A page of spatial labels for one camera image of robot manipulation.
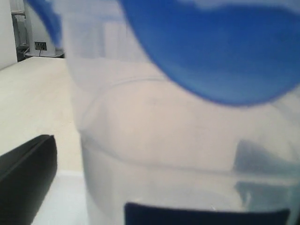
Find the grey background equipment stand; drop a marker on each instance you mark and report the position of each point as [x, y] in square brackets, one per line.
[31, 38]

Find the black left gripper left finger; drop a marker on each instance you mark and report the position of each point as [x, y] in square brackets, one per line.
[26, 174]

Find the white plastic tray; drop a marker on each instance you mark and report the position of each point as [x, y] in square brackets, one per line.
[65, 202]

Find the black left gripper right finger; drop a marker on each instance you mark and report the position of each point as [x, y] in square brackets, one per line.
[137, 214]

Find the blue plastic container lid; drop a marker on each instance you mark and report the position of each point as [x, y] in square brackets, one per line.
[231, 52]

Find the clear plastic tall container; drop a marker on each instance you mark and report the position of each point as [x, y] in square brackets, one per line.
[149, 141]

